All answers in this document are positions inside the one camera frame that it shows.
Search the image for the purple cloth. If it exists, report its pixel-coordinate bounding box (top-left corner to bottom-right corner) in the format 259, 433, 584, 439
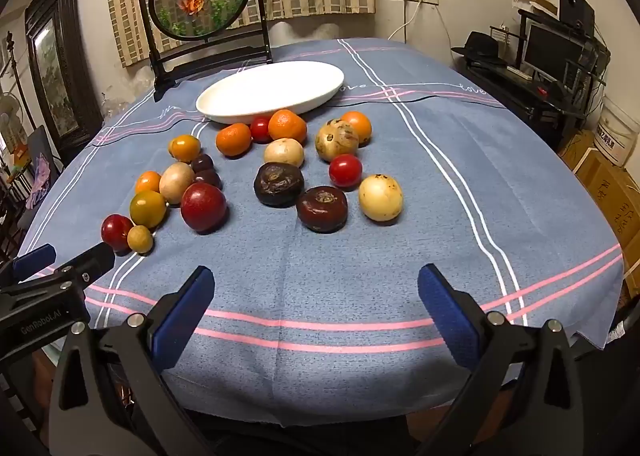
29, 156, 61, 209

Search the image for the white power cable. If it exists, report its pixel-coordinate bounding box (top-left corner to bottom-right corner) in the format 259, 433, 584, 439
390, 0, 423, 42

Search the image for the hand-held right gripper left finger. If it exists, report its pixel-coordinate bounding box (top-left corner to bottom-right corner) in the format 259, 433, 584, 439
47, 265, 216, 456

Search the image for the spotted beige round fruit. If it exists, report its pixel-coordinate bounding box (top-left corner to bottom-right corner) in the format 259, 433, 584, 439
315, 118, 360, 162

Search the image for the computer monitor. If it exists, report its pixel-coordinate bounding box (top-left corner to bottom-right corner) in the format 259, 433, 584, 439
522, 23, 588, 82

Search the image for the small orange tomato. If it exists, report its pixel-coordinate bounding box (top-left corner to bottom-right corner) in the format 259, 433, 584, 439
135, 170, 163, 194

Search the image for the small red tomato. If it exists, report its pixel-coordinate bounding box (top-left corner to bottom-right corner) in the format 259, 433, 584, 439
249, 116, 273, 144
100, 214, 135, 253

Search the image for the wrinkled dark purple fruit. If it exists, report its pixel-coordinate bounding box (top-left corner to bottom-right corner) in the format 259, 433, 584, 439
253, 162, 305, 208

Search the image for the yellow orange tomato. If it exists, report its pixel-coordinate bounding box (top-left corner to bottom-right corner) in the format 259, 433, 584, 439
168, 134, 202, 163

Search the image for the blue striped tablecloth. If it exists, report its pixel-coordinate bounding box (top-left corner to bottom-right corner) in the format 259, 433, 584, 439
17, 38, 626, 429

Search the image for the white oval plate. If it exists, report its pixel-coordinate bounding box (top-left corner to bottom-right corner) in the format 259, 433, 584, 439
195, 61, 346, 125

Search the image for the black speaker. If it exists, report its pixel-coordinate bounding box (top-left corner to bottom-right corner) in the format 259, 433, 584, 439
558, 0, 596, 29

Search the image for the yellowish beige round fruit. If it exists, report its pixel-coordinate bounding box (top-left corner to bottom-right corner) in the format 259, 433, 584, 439
358, 174, 404, 223

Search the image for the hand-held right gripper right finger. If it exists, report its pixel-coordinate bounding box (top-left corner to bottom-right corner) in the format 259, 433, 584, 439
417, 263, 586, 456

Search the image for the green yellow tomato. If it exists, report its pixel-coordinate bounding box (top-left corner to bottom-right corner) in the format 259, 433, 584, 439
129, 189, 168, 230

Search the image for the black hat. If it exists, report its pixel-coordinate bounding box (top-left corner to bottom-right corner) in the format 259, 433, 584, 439
450, 31, 508, 68

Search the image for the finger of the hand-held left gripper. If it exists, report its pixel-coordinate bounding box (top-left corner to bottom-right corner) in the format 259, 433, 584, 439
35, 242, 117, 294
0, 243, 57, 289

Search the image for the tan round fruit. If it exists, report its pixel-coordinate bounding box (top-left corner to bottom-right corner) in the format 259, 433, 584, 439
159, 162, 196, 205

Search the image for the dark framed painting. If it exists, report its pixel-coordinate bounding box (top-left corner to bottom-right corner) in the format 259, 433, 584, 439
25, 0, 103, 157

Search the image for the white bucket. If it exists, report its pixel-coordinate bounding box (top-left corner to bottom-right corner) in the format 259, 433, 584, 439
595, 95, 640, 167

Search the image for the black desk shelf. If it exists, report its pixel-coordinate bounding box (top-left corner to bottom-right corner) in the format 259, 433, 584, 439
452, 11, 611, 147

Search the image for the flat cardboard box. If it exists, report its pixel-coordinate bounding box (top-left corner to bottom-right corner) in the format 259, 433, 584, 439
515, 0, 558, 14

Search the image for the large orange mandarin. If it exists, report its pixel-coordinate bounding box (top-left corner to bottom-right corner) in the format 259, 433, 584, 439
268, 109, 308, 144

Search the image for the smooth dark maroon fruit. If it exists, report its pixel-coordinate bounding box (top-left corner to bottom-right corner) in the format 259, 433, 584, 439
296, 186, 349, 233

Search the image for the small yellow green fruit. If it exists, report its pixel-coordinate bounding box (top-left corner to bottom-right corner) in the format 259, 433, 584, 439
127, 225, 154, 255

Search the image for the electric fan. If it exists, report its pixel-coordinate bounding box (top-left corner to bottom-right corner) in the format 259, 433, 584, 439
0, 93, 23, 137

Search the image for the pale beige round fruit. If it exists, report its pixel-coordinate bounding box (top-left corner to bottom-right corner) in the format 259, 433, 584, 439
263, 137, 305, 169

